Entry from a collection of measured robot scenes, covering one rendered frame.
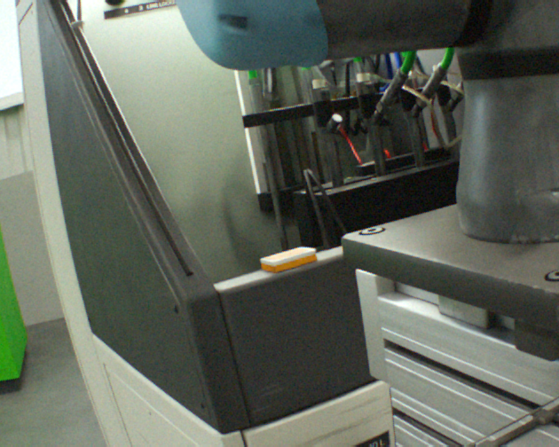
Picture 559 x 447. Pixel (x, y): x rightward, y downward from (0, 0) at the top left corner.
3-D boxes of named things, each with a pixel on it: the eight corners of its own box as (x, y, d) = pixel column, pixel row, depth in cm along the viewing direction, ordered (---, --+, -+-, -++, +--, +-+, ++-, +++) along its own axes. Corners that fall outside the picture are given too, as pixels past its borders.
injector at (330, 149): (351, 234, 112) (323, 87, 108) (333, 231, 116) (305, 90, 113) (367, 229, 113) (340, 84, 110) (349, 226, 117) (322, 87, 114)
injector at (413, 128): (435, 207, 119) (409, 75, 115) (416, 207, 123) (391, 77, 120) (447, 204, 120) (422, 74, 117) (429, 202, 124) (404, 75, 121)
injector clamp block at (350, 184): (345, 301, 110) (326, 192, 108) (309, 292, 119) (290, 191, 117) (504, 239, 125) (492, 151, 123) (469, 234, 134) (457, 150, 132)
